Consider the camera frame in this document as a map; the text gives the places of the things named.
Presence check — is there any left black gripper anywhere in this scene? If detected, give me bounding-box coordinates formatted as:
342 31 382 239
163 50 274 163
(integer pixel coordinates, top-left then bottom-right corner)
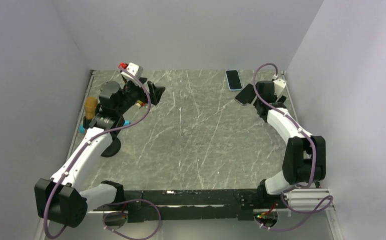
116 77 165 115

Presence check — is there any phone with blue case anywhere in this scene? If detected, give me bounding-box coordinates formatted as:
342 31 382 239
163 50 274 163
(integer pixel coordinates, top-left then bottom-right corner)
225 69 243 91

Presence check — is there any black phone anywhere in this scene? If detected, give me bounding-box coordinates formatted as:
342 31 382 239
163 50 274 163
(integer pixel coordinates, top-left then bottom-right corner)
234 84 256 106

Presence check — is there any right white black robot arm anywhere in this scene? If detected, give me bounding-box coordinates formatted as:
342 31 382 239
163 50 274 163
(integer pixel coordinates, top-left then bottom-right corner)
253 81 326 208

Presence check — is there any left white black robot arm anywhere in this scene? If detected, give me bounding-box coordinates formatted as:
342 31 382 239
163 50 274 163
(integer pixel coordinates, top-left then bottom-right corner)
34 77 166 228

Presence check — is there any colourful toy brick car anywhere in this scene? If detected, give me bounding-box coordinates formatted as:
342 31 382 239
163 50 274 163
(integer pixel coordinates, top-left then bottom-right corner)
135 100 147 109

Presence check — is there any brown toy microphone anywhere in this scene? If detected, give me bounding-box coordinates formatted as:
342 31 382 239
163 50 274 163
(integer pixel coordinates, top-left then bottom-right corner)
84 96 98 120

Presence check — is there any blue marker pen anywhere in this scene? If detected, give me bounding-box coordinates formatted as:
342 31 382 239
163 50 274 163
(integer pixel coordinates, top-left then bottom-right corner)
78 120 131 134

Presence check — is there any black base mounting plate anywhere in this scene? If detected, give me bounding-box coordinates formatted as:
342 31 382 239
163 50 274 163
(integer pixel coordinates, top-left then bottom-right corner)
98 188 286 223

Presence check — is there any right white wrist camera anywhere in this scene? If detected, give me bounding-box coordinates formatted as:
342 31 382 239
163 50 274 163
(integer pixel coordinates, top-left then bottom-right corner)
272 74 286 98

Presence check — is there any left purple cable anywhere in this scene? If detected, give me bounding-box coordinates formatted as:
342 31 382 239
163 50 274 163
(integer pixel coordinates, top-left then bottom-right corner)
43 67 162 240

